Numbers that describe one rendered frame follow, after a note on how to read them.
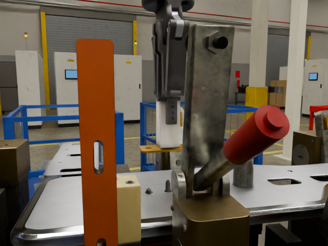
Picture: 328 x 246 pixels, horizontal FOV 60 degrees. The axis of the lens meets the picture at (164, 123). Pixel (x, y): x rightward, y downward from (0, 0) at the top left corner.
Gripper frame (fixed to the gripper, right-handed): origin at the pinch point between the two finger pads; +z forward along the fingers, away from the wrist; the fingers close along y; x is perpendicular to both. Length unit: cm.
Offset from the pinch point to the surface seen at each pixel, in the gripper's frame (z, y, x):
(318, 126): 3.7, 14.0, -38.8
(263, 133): -2.9, -26.7, 0.8
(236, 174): 8.6, -0.7, -11.1
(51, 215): 10.6, -5.1, 16.1
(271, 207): 10.2, -9.6, -11.6
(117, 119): 20, 172, -3
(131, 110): 70, 800, -79
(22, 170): 9.2, 11.4, 23.4
